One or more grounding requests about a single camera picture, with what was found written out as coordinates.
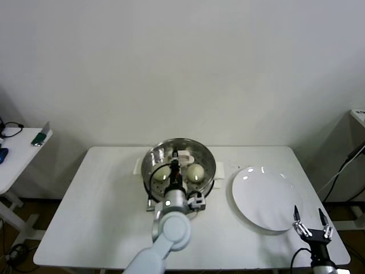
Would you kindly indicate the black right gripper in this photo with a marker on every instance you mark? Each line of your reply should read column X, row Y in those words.
column 318, row 242

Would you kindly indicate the white side table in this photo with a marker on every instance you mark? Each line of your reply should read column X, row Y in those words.
column 20, row 160

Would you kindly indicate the blue object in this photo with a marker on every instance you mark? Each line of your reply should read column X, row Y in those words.
column 3, row 155

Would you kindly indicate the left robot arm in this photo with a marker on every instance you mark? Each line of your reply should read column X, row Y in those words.
column 171, row 228

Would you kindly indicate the white round plate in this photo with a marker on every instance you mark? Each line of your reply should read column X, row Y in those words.
column 262, row 199

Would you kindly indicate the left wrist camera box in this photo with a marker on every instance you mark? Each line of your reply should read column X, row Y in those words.
column 197, row 202

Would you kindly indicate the white steamed baozi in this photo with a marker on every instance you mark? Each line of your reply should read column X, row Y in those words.
column 195, row 173
column 162, row 174

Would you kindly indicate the round glass pot lid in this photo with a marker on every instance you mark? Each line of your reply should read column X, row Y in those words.
column 186, row 157

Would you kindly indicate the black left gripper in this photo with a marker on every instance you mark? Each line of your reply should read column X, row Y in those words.
column 176, row 181

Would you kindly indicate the black power adapter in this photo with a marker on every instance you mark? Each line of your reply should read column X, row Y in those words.
column 355, row 152

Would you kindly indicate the stainless steel steamer basket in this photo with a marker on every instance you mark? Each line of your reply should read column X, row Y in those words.
column 151, row 160

